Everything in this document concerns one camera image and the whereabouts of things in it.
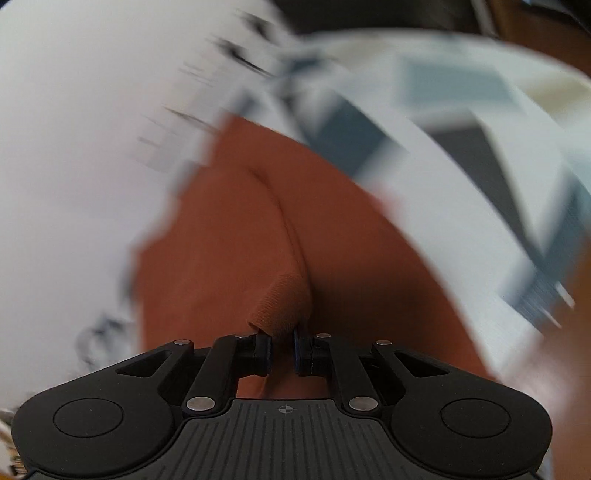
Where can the white printed bedsheet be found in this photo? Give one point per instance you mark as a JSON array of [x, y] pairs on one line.
[[69, 138]]

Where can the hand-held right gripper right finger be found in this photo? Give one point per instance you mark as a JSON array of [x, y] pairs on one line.
[[298, 355]]

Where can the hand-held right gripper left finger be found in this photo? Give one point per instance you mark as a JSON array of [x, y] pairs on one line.
[[265, 353]]

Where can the rust orange knit sweater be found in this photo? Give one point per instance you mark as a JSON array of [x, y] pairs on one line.
[[221, 240]]

